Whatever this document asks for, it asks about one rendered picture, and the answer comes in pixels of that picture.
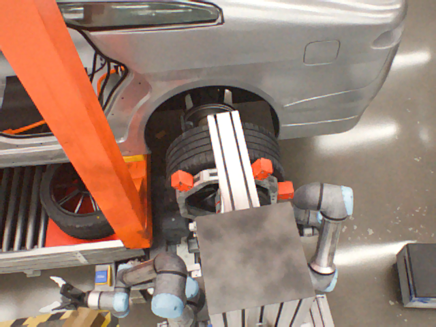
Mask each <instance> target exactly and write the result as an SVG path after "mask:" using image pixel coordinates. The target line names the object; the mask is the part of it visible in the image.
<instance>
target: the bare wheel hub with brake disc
mask: <svg viewBox="0 0 436 327"><path fill-rule="evenodd" d="M230 111H234V110H232V109H231V108H229V107H227V106H224V105H221V104H207V105H203V106H198V107H197V108H194V109H193V110H191V111H190V112H189V113H188V114H187V116H186V117H185V122H187V121H193V128H195V127H198V126H201V125H205V124H208V115H209V114H217V113H222V112H230Z"/></svg>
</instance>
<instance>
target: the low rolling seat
mask: <svg viewBox="0 0 436 327"><path fill-rule="evenodd" d="M392 267H393V269H398V272H399V279H400V285H401V293H402V295H400V296H399V302H401V303H402V304H403V306H404V307H417V308H436V243H407V244H404V245H403V246H402V247H401V248H400V251H399V252H398V253H397V254H396V262H395V263H394V264H393V265H392Z"/></svg>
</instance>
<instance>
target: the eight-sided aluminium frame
mask: <svg viewBox="0 0 436 327"><path fill-rule="evenodd" d="M218 182H219V180H218V176H217V169H212V170H209V169H207V170H203V171H201V172H199V174H197V175H196V176H194V178H193V184H194V187H193V188H191V189H190V190H188V191H186V192H184V191H180V190H177V189H176V201H177V203H178V206H179V208H180V210H181V215H182V217H184V218H189V219H194V220H195V218H196V217H201V216H207V215H214V214H216V212H210V211H206V210H202V209H200V208H196V207H193V206H189V205H187V201H186V197H188V196H190V195H191V194H193V193H195V192H196V191H198V190H199V189H201V188H203V187H204V186H206V185H207V184H210V183H218ZM254 183H255V184H257V185H261V187H264V188H267V189H268V196H270V200H271V204H276V203H277V195H278V190H279V187H278V182H277V178H275V177H274V176H268V177H267V178H265V179H264V180H263V181H261V180H257V179H254Z"/></svg>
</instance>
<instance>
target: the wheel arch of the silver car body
mask: <svg viewBox="0 0 436 327"><path fill-rule="evenodd" d="M199 87H202V91H213V90H221V89H226V90H228V91H230V92H232V104H239V103H246V102H253V101H256V102H259V101H260V100H264V102H267V103H268V105H269V107H270V113H271V118H272V125H273V129H275V136H276V139H277V140H279V138H280V135H281V119H280V117H279V113H278V112H277V110H276V108H274V106H273V105H272V104H271V103H270V102H269V101H268V100H267V99H266V98H265V97H263V96H261V95H259V94H257V93H255V92H253V91H250V90H248V89H243V88H240V87H237V86H232V85H226V84H210V85H202V86H198V87H196V88H199ZM193 89H195V88H192V89H187V90H184V91H181V92H179V93H176V94H174V95H172V96H170V97H169V98H167V99H165V101H164V102H161V103H160V104H159V105H158V106H157V107H156V108H155V109H154V110H153V111H152V112H151V113H150V115H149V116H148V118H147V119H146V121H145V124H144V127H143V132H142V138H143V143H144V147H145V149H146V151H147V152H148V153H149V154H151V153H152V146H151V117H152V114H153V113H154V112H159V111H167V110H179V109H183V107H182V103H181V97H180V93H181V95H182V99H183V105H184V108H185V109H186V104H185V96H186V95H188V94H189V93H193Z"/></svg>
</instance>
